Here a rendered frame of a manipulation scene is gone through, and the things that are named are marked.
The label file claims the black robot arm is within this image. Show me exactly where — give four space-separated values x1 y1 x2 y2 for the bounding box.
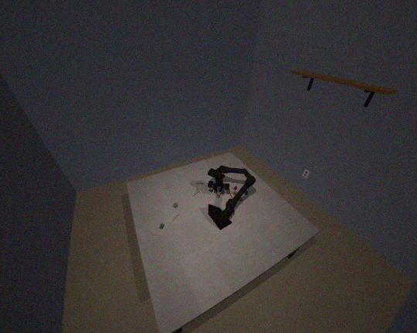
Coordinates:
208 166 256 220

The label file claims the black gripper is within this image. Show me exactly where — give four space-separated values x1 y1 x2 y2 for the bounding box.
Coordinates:
208 180 229 193

